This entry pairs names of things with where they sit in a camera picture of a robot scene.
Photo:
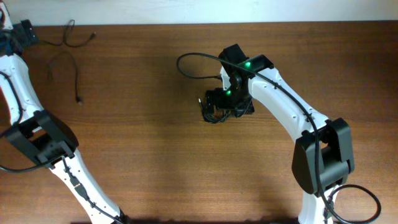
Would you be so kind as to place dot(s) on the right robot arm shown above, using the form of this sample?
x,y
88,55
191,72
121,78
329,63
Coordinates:
x,y
323,153

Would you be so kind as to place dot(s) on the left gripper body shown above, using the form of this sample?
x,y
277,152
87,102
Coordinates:
x,y
28,28

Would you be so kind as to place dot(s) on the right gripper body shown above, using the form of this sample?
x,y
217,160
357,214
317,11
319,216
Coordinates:
x,y
216,101

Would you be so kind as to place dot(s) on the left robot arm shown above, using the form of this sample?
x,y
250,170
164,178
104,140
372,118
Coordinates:
x,y
40,136

